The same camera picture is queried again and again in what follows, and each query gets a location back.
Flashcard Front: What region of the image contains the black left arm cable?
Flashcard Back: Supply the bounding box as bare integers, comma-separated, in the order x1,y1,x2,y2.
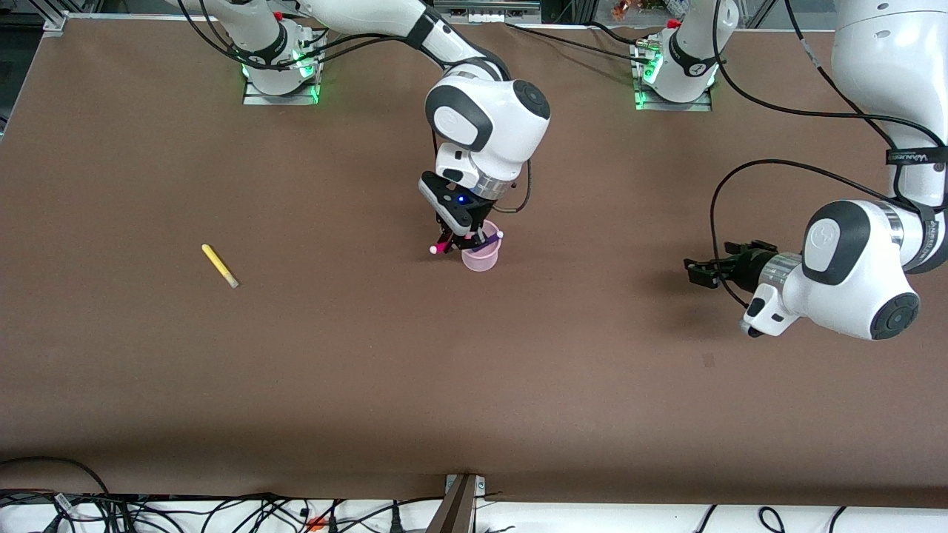
718,59,948,149
784,0,901,152

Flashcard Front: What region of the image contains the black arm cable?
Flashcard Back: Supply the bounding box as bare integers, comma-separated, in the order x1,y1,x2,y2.
718,59,948,149
784,0,901,152
176,0,427,73

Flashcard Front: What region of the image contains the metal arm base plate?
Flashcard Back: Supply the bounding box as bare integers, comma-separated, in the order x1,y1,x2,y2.
634,80,713,113
242,63,321,106

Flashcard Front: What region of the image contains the aluminium table edge post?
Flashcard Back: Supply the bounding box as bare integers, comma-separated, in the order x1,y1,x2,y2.
426,474,487,533

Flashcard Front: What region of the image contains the pink translucent pen holder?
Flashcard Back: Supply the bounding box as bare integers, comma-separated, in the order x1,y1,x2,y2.
461,220,502,272

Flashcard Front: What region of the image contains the black cable across table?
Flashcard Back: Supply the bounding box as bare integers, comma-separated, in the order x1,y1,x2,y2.
507,21,654,66

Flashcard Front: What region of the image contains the black box with ports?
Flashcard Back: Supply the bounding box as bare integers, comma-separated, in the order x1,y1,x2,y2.
433,0,543,23

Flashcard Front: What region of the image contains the aluminium frame corner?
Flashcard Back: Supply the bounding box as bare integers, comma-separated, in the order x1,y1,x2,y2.
41,0,102,36

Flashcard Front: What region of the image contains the yellow pen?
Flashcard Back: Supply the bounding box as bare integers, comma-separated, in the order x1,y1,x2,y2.
201,244,240,289

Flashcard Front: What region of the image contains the black printed velcro strap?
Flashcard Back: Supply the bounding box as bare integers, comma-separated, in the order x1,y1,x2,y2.
886,147,948,168

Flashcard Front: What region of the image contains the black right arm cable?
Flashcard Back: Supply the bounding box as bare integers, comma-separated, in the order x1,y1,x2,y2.
176,0,427,73

